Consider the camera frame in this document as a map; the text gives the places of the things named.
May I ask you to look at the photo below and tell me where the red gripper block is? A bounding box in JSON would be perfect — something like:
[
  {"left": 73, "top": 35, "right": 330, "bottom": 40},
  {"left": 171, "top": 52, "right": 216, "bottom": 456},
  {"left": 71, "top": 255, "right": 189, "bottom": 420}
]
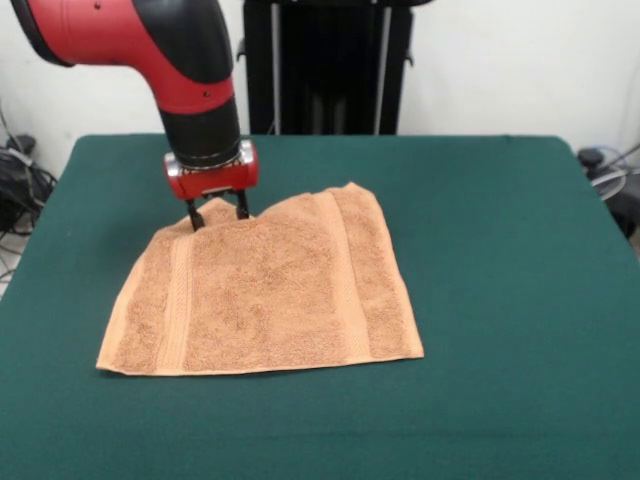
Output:
[{"left": 163, "top": 139, "right": 261, "bottom": 233}]

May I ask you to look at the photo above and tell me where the tan terry towel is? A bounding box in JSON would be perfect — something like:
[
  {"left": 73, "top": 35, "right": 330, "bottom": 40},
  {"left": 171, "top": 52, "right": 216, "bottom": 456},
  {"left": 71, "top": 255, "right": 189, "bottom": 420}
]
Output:
[{"left": 94, "top": 182, "right": 426, "bottom": 377}]

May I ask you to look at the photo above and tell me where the dark green table cloth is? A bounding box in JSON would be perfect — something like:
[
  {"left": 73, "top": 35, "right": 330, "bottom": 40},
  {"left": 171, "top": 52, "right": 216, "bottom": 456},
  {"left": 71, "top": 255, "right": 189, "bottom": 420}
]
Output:
[{"left": 0, "top": 133, "right": 640, "bottom": 480}]

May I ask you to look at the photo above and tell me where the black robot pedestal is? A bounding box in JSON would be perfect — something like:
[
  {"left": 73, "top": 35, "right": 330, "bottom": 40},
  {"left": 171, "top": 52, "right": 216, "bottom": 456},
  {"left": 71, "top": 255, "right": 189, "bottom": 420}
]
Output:
[{"left": 235, "top": 0, "right": 416, "bottom": 136}]

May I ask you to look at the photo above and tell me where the black cable tangle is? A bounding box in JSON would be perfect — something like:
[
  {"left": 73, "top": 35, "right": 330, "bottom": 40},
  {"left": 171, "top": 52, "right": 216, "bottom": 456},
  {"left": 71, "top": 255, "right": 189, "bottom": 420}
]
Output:
[{"left": 0, "top": 149, "right": 59, "bottom": 242}]

